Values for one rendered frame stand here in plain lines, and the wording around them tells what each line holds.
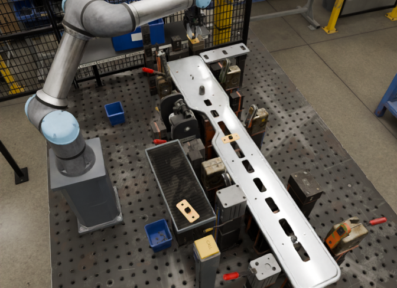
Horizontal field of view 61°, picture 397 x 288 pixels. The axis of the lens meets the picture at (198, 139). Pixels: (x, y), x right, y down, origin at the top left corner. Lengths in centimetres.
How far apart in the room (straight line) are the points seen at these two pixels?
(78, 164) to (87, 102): 98
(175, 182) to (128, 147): 77
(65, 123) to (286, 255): 91
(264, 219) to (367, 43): 331
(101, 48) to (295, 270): 156
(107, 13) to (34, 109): 46
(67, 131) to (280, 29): 342
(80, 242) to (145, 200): 35
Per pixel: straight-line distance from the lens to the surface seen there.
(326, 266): 132
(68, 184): 137
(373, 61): 410
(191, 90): 178
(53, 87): 132
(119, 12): 116
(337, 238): 133
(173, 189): 120
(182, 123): 136
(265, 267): 120
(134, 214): 169
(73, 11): 125
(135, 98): 222
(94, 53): 208
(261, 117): 161
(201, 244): 110
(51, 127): 126
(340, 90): 357
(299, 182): 143
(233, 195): 124
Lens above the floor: 217
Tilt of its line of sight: 49 degrees down
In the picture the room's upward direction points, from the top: straight up
